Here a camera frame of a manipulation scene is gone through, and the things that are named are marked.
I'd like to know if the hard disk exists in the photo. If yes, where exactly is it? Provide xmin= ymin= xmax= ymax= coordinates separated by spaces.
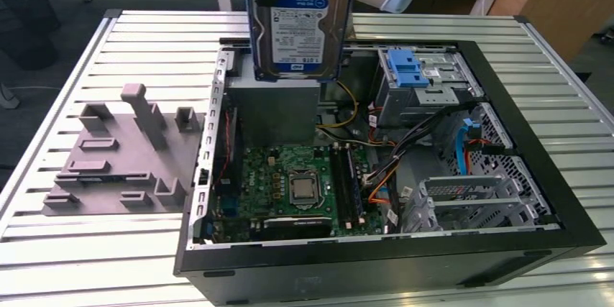
xmin=237 ymin=0 xmax=356 ymax=83

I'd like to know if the blue data wire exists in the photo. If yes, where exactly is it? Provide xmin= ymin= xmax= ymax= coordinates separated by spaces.
xmin=459 ymin=116 xmax=482 ymax=179

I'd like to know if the red orange power wire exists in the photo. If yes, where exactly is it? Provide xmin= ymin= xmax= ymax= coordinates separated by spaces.
xmin=467 ymin=137 xmax=507 ymax=155

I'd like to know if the metal disk bay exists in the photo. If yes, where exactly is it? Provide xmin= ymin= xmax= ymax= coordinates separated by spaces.
xmin=412 ymin=174 xmax=554 ymax=233

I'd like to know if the grey power supply unit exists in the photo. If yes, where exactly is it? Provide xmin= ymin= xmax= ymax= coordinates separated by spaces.
xmin=223 ymin=54 xmax=323 ymax=147

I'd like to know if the blue plastic drive latch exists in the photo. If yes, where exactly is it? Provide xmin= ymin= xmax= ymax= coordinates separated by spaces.
xmin=386 ymin=48 xmax=431 ymax=89

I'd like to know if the metal optical drive cage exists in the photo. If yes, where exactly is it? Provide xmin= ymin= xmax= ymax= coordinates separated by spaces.
xmin=375 ymin=47 xmax=484 ymax=129

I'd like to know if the black chair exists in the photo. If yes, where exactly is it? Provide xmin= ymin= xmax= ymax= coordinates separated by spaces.
xmin=0 ymin=0 xmax=63 ymax=70

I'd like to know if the green motherboard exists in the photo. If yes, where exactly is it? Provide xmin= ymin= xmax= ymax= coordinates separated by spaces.
xmin=209 ymin=143 xmax=387 ymax=244

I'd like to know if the black RAM slot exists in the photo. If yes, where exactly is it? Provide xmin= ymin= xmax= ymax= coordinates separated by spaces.
xmin=336 ymin=144 xmax=356 ymax=227
xmin=329 ymin=144 xmax=350 ymax=228

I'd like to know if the silver CPU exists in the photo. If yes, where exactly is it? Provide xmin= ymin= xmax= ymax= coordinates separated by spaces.
xmin=291 ymin=178 xmax=319 ymax=201

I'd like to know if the grey parts rack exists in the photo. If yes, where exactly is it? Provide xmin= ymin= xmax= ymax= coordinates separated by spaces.
xmin=41 ymin=83 xmax=208 ymax=219

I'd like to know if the CPU socket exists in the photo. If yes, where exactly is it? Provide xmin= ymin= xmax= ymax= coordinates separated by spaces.
xmin=284 ymin=168 xmax=324 ymax=211

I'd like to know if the grey stand foot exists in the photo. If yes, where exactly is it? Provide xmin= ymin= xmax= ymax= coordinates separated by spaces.
xmin=0 ymin=82 xmax=21 ymax=110

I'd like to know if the black graphics card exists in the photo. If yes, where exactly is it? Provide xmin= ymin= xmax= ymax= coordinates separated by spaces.
xmin=257 ymin=214 xmax=336 ymax=240

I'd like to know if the black open PC case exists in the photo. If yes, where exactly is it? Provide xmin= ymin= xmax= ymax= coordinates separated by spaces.
xmin=172 ymin=37 xmax=606 ymax=305

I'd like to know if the yellow wire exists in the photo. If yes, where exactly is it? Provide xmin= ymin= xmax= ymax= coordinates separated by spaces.
xmin=315 ymin=81 xmax=360 ymax=130

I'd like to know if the black cable bundle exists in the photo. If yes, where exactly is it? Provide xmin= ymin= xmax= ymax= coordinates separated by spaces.
xmin=362 ymin=104 xmax=464 ymax=188

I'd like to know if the orange data wire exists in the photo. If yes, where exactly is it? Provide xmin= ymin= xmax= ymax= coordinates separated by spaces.
xmin=367 ymin=181 xmax=400 ymax=211

